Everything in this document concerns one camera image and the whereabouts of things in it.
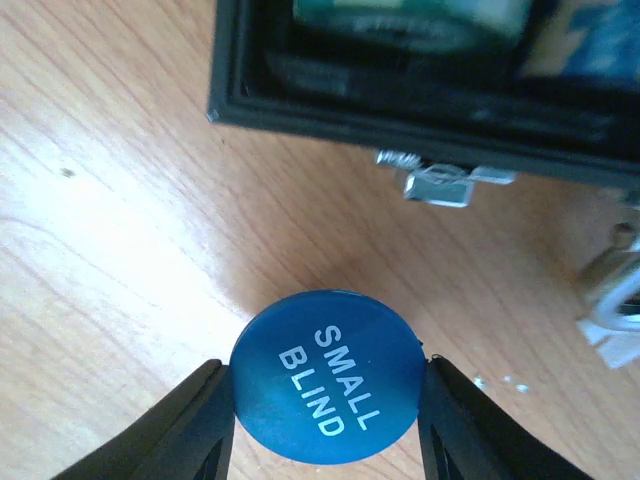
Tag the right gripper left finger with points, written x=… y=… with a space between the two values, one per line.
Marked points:
x=186 y=435

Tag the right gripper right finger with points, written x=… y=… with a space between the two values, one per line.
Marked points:
x=465 y=435

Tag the blue small blind button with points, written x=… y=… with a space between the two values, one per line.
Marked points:
x=327 y=377

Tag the black poker set case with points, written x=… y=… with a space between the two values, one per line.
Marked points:
x=444 y=122

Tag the green poker chip stack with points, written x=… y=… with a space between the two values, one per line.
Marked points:
x=422 y=25

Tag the blue playing card deck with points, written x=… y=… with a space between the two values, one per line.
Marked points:
x=595 y=42

